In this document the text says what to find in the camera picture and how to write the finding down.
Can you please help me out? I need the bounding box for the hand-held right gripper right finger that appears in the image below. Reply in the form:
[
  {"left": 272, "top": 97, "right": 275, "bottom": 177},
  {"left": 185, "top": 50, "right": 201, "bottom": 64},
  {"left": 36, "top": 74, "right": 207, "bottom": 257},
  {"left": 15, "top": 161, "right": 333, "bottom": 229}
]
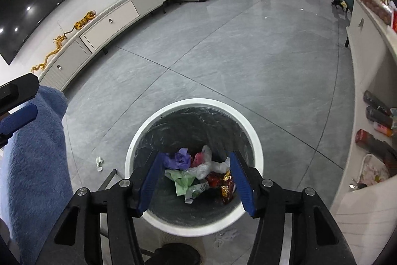
[{"left": 229, "top": 150, "right": 358, "bottom": 265}]

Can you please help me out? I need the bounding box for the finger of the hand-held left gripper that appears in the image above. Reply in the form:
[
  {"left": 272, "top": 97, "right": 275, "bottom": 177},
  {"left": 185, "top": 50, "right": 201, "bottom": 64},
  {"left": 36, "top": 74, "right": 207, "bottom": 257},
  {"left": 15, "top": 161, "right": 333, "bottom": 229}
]
[
  {"left": 0, "top": 104, "right": 38, "bottom": 148},
  {"left": 0, "top": 73, "right": 40, "bottom": 114}
]

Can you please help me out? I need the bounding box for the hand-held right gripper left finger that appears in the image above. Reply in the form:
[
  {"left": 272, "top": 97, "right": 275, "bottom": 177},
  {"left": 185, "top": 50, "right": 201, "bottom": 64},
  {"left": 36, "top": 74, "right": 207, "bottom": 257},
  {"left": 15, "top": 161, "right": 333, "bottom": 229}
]
[{"left": 34, "top": 151, "right": 165, "bottom": 265}]

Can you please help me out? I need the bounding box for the brown snack bag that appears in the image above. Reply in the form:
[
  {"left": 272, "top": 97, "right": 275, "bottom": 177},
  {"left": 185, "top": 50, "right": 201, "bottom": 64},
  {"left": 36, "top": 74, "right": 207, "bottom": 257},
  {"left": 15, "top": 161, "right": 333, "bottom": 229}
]
[{"left": 217, "top": 170, "right": 238, "bottom": 205}]

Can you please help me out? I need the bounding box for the white plastic bag wad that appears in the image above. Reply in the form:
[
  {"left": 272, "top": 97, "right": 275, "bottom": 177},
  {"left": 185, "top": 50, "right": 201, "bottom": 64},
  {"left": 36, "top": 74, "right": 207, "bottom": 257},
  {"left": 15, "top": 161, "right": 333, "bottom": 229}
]
[{"left": 201, "top": 145, "right": 231, "bottom": 174}]

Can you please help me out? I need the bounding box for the green plastic bag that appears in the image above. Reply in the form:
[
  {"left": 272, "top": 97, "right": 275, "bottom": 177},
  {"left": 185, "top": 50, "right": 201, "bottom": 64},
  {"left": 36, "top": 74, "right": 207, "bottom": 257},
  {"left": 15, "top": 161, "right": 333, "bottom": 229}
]
[{"left": 165, "top": 170, "right": 196, "bottom": 197}]

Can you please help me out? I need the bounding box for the purple wrapper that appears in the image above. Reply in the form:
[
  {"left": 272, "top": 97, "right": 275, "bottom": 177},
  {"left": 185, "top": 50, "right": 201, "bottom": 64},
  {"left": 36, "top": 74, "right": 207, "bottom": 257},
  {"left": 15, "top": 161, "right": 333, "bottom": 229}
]
[{"left": 164, "top": 148, "right": 192, "bottom": 171}]

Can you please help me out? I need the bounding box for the clear plastic bag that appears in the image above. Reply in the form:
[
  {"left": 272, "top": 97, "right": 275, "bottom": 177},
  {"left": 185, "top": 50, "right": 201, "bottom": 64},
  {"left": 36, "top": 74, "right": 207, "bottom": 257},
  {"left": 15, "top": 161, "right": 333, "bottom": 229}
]
[{"left": 186, "top": 161, "right": 214, "bottom": 179}]

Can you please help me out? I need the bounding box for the white printed plastic bag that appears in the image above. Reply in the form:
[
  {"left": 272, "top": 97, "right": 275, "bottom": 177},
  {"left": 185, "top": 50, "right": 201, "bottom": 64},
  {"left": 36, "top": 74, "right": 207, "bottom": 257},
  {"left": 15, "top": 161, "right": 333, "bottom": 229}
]
[{"left": 184, "top": 181, "right": 210, "bottom": 203}]

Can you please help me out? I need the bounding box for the small red packet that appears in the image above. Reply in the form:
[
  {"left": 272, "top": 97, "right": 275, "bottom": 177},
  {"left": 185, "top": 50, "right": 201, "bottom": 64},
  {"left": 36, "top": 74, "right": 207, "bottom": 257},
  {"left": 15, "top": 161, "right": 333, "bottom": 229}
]
[{"left": 190, "top": 152, "right": 204, "bottom": 168}]

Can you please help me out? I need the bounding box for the white round bin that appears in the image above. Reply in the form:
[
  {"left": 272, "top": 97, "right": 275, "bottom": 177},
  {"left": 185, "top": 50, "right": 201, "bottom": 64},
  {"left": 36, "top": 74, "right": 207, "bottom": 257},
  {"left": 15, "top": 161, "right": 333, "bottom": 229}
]
[{"left": 125, "top": 98, "right": 264, "bottom": 237}]

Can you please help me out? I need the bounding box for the metal table leg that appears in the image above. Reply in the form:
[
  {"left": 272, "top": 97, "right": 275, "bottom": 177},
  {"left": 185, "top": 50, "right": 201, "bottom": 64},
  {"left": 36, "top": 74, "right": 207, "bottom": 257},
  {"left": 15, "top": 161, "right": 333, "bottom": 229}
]
[{"left": 98, "top": 169, "right": 118, "bottom": 191}]

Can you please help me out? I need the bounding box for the blue fluffy blanket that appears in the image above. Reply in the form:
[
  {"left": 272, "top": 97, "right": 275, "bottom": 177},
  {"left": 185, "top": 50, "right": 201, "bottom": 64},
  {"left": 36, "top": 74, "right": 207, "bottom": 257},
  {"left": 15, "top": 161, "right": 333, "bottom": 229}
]
[{"left": 0, "top": 85, "right": 73, "bottom": 265}]

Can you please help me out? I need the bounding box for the golden dragon figurine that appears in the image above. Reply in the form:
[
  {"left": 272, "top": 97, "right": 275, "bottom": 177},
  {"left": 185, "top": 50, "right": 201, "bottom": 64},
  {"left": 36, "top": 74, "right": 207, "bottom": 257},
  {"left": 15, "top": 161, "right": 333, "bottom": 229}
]
[{"left": 31, "top": 31, "right": 76, "bottom": 73}]

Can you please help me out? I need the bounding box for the black round base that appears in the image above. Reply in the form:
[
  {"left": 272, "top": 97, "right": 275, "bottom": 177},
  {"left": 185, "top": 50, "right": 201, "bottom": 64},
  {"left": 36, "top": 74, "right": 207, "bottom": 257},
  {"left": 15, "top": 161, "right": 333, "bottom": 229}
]
[{"left": 153, "top": 243, "right": 202, "bottom": 265}]

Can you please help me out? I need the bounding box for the golden tiger figurine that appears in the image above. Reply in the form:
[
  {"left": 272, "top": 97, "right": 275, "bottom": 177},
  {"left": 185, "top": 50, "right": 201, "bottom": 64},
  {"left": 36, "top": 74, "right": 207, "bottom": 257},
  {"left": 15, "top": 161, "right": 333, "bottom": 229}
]
[{"left": 74, "top": 11, "right": 97, "bottom": 30}]

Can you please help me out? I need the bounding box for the white television cabinet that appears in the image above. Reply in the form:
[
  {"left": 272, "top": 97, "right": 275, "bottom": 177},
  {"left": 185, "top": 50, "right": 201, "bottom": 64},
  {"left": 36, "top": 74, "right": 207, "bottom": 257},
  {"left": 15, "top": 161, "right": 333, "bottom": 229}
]
[{"left": 39, "top": 0, "right": 180, "bottom": 92}]

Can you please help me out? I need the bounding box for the patterned plate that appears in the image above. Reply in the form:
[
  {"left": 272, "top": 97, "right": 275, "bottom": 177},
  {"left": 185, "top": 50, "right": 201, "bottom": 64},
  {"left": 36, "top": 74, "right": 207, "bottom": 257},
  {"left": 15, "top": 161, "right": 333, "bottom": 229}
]
[{"left": 360, "top": 154, "right": 390, "bottom": 187}]

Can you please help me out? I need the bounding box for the red dark bottle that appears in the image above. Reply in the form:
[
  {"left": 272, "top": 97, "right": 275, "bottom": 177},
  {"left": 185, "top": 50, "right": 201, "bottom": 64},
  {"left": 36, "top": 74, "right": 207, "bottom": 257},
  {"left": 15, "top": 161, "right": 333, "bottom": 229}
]
[{"left": 356, "top": 129, "right": 397, "bottom": 176}]

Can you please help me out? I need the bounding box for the orange small bottle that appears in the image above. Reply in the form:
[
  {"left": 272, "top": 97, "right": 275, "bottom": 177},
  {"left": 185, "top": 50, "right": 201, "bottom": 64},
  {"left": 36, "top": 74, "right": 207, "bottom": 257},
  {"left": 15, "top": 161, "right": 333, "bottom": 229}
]
[{"left": 374, "top": 122, "right": 394, "bottom": 137}]

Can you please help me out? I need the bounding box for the white sideboard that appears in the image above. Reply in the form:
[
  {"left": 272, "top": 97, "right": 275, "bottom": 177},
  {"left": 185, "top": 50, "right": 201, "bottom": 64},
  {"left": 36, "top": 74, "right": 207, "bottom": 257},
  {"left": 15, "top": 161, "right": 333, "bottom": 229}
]
[{"left": 329, "top": 0, "right": 397, "bottom": 265}]

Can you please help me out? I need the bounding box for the red packets row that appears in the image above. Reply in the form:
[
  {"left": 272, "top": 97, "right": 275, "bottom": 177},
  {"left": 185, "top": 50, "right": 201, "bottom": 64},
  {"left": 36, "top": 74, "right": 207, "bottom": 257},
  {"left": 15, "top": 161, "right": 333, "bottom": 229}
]
[{"left": 360, "top": 0, "right": 397, "bottom": 33}]

